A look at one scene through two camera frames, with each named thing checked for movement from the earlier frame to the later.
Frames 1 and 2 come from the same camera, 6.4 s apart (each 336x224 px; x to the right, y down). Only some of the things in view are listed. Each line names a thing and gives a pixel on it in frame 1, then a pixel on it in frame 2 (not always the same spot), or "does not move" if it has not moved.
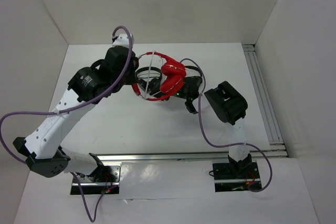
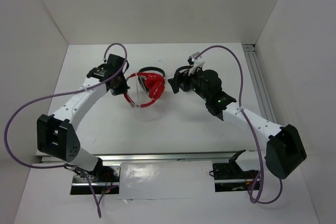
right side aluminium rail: [277, 148] does not move
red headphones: [172, 75] -> [155, 84]
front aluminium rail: [279, 155] does not move
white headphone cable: [149, 78] -> [137, 89]
